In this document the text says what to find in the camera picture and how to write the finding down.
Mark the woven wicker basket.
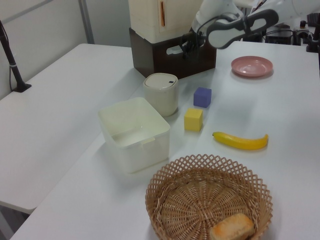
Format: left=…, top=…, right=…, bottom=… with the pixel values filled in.
left=145, top=153, right=274, bottom=240

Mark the pink round plate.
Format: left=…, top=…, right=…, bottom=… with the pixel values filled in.
left=230, top=56, right=274, bottom=77

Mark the cream open plastic bin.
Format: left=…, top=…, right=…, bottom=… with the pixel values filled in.
left=97, top=97, right=172, bottom=175

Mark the black camera stand pole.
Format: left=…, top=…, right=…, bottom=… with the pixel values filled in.
left=0, top=19, right=33, bottom=94

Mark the orange tape strip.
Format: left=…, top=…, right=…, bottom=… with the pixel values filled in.
left=159, top=1, right=166, bottom=27

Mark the yellow cube block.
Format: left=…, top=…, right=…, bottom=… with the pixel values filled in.
left=184, top=107, right=203, bottom=132

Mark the grey metal frame post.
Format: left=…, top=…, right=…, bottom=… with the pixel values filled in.
left=78, top=0, right=95, bottom=45

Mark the yellow toy banana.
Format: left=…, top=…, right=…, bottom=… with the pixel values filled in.
left=212, top=131, right=269, bottom=151

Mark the dark wood drawer cabinet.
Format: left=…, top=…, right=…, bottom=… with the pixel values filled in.
left=128, top=26, right=218, bottom=80

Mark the purple cube block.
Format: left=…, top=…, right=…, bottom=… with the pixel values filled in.
left=193, top=86, right=213, bottom=109

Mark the toy bread piece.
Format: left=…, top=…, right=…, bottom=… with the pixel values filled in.
left=210, top=213, right=255, bottom=240

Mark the black desk clamp mount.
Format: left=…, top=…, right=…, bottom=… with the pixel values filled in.
left=301, top=31, right=320, bottom=53

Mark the beige small lidded trash can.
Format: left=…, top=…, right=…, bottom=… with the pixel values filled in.
left=142, top=72, right=180, bottom=118

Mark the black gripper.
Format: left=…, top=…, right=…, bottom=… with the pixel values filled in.
left=180, top=31, right=201, bottom=61

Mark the wooden drawer with white handle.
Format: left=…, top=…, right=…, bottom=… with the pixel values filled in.
left=151, top=37, right=218, bottom=80

